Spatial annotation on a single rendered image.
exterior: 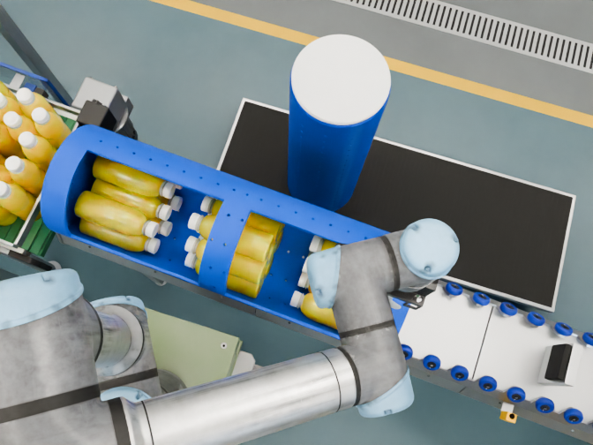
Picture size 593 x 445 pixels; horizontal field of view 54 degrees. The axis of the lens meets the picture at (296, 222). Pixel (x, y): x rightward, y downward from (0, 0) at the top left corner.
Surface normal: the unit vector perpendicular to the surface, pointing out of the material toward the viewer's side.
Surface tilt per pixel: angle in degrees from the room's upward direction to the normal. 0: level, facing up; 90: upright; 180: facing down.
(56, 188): 27
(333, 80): 0
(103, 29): 0
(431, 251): 0
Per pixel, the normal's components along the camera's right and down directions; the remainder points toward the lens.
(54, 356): 0.62, -0.29
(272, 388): 0.22, -0.63
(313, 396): 0.40, -0.01
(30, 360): 0.33, -0.26
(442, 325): 0.02, -0.25
